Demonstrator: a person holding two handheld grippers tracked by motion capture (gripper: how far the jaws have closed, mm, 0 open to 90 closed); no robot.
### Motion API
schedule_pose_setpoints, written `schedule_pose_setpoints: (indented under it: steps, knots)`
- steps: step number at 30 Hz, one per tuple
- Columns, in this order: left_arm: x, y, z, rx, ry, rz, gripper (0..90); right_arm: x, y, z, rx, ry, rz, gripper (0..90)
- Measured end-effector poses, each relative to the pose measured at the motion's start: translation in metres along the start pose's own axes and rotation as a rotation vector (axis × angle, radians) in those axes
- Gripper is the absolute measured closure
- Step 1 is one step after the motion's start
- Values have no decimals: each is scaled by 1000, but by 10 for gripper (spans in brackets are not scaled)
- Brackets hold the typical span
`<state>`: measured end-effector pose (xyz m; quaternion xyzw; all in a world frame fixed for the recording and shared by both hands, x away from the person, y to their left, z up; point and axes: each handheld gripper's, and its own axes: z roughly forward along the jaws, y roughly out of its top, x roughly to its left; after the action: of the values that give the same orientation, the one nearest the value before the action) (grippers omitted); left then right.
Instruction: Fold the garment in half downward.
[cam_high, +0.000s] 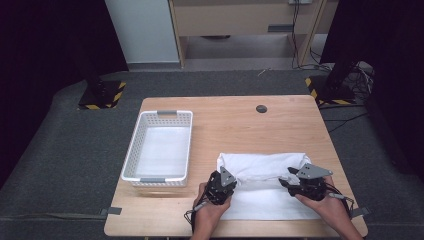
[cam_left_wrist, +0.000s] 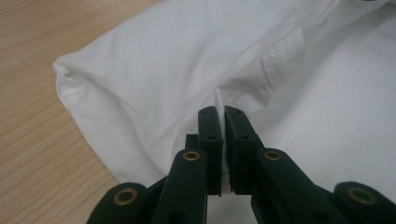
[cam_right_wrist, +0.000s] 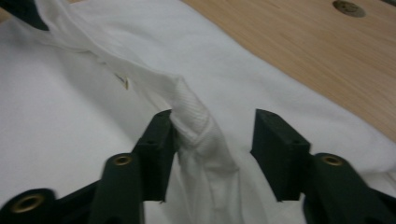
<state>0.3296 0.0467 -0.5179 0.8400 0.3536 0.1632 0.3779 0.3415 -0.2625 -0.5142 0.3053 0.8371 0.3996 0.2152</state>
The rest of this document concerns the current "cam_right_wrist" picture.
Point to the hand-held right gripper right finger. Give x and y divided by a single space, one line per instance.
280 155

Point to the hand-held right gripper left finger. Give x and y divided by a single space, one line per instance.
157 155

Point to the white printed t-shirt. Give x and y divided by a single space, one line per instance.
62 124

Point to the grey round table grommet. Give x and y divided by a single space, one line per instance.
348 8

